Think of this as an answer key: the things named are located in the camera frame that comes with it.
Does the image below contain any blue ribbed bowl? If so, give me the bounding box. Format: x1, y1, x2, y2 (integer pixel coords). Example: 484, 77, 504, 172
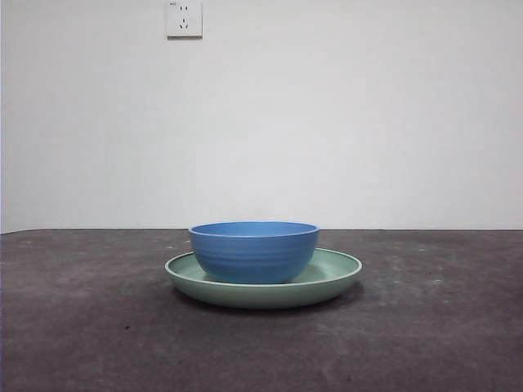
187, 220, 321, 283

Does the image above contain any pale green plate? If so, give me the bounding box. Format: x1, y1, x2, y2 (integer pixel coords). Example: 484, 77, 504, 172
164, 247, 363, 310

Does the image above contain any white wall socket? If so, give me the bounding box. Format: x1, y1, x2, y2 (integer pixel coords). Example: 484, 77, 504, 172
166, 0, 203, 40

